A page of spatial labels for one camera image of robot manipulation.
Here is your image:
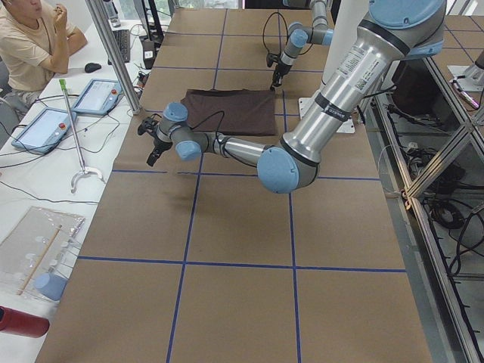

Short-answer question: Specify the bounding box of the metal reacher grabber tool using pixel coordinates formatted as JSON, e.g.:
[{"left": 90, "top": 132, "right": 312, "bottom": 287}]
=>
[{"left": 59, "top": 79, "right": 105, "bottom": 194}]

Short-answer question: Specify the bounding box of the black keyboard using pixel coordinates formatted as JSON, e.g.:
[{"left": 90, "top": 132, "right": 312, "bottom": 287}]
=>
[{"left": 113, "top": 29, "right": 131, "bottom": 63}]

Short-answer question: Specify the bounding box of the clear plastic bag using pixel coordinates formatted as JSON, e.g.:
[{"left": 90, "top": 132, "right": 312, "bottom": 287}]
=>
[{"left": 1, "top": 206, "right": 85, "bottom": 301}]

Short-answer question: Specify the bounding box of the dark brown t-shirt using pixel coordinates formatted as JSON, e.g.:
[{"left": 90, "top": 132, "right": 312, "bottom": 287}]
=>
[{"left": 181, "top": 89, "right": 277, "bottom": 136}]

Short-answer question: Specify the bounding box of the third large robot arm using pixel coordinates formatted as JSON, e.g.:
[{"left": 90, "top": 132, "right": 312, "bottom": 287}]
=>
[{"left": 257, "top": 1, "right": 446, "bottom": 194}]

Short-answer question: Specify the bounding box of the blue plastic cup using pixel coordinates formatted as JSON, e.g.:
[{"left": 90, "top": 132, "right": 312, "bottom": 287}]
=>
[{"left": 34, "top": 272, "right": 68, "bottom": 301}]

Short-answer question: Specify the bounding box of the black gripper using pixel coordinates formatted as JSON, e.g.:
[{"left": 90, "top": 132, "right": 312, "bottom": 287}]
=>
[
  {"left": 266, "top": 53, "right": 290, "bottom": 90},
  {"left": 137, "top": 116, "right": 170, "bottom": 166}
]

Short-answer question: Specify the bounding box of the red bottle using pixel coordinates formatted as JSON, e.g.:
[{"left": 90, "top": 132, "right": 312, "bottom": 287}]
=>
[{"left": 1, "top": 306, "right": 50, "bottom": 338}]

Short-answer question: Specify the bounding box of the near blue teach pendant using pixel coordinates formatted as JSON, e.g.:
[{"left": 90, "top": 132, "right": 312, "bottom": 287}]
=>
[{"left": 11, "top": 107, "right": 71, "bottom": 155}]

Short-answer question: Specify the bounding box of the far blue teach pendant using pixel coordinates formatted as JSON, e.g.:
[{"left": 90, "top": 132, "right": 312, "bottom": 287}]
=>
[{"left": 71, "top": 79, "right": 122, "bottom": 116}]

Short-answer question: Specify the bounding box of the seated person beige shirt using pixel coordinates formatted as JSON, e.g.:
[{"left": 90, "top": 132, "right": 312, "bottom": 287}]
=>
[{"left": 1, "top": 1, "right": 88, "bottom": 107}]

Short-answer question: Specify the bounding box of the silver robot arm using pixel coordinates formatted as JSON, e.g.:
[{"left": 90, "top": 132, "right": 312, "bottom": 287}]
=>
[
  {"left": 137, "top": 102, "right": 270, "bottom": 167},
  {"left": 262, "top": 0, "right": 334, "bottom": 90}
]

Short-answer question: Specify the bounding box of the black computer mouse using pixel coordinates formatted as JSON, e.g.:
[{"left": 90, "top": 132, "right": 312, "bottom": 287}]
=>
[{"left": 84, "top": 62, "right": 102, "bottom": 73}]

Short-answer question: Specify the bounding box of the blue teach pendant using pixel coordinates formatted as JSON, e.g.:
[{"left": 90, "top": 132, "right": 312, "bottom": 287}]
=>
[
  {"left": 11, "top": 107, "right": 71, "bottom": 155},
  {"left": 71, "top": 79, "right": 122, "bottom": 116}
]

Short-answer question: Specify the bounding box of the aluminium frame post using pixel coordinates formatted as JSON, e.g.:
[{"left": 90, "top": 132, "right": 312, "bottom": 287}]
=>
[{"left": 85, "top": 0, "right": 141, "bottom": 115}]

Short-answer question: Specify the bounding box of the aluminium frame rail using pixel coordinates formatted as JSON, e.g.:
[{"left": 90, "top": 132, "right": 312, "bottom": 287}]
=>
[{"left": 365, "top": 48, "right": 483, "bottom": 362}]

